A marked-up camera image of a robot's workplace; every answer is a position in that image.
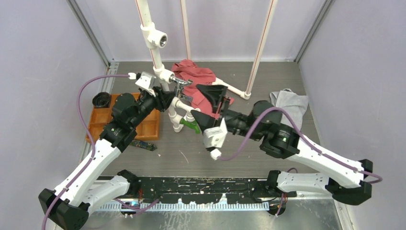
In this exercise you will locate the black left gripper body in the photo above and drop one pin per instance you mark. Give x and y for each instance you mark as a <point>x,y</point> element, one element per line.
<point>151,102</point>

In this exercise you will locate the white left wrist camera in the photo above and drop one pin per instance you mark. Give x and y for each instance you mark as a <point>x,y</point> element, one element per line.
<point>145,81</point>

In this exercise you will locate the orange compartment tray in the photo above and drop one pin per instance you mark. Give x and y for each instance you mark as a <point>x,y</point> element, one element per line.
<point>146,127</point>

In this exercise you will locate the grey cloth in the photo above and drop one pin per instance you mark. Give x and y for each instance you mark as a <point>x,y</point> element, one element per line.
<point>295,105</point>

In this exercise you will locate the chrome water faucet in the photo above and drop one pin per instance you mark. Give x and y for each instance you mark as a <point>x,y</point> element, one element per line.
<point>179,88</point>

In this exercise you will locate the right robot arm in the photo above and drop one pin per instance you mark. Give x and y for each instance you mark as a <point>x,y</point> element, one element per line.
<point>342,178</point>

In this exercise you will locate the green plastic faucet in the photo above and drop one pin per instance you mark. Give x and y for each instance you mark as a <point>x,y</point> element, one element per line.
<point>192,125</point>

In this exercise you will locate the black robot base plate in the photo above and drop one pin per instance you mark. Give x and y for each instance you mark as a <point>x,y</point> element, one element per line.
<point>169,190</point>

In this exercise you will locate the red cloth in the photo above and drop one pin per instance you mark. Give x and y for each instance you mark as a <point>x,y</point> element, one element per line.
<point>188,70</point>

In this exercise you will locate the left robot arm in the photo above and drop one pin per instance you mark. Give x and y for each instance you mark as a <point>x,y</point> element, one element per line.
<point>71,203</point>

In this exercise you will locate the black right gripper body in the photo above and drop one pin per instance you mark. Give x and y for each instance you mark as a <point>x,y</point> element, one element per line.
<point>222,109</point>

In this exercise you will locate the unrolled dark patterned necktie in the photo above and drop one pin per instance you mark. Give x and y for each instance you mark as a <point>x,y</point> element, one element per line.
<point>143,145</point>

